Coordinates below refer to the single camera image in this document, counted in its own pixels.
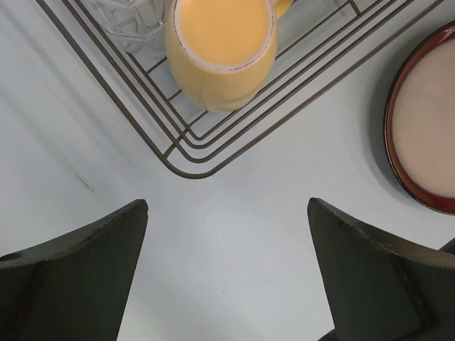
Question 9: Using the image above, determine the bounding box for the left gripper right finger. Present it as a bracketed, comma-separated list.
[307, 197, 454, 340]

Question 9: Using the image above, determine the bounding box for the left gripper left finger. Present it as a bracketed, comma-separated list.
[1, 199, 148, 340]

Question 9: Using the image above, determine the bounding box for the red rimmed beige plate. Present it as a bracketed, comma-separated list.
[384, 22, 454, 215]

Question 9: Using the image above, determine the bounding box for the black wire dish rack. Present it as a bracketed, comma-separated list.
[38, 1, 454, 179]

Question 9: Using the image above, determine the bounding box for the clear plastic cup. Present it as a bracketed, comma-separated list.
[84, 0, 171, 57]

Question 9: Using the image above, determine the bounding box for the yellow mug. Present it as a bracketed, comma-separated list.
[166, 0, 293, 112]

